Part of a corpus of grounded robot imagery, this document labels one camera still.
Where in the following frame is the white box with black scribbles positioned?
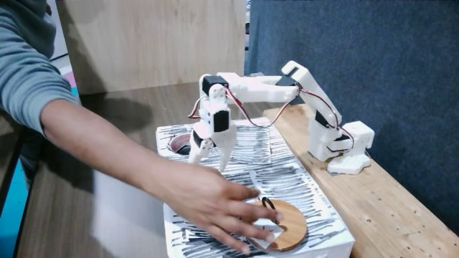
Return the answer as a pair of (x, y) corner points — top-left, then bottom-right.
(155, 116), (356, 258)

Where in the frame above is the grey felt partition panel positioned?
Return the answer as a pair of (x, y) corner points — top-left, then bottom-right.
(243, 0), (459, 236)

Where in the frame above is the scribbled paper sheet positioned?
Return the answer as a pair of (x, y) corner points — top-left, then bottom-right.
(229, 125), (273, 166)
(248, 166), (333, 232)

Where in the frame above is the red black servo cable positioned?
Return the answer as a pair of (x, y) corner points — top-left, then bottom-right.
(224, 87), (301, 129)
(299, 87), (356, 150)
(187, 95), (209, 120)

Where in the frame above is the white paper red cross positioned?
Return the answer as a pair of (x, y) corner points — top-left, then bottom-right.
(250, 218), (284, 251)

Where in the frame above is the light wooden panel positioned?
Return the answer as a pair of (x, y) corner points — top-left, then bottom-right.
(56, 0), (248, 96)

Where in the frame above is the person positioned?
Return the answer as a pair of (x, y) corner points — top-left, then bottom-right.
(0, 0), (82, 187)

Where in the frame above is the light wooden beam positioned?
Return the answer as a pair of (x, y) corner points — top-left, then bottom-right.
(263, 103), (459, 258)

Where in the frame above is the round wooden lid black loop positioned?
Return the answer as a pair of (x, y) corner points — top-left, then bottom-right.
(247, 196), (308, 252)

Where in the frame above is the person's hand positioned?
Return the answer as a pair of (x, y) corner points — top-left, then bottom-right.
(148, 164), (284, 255)

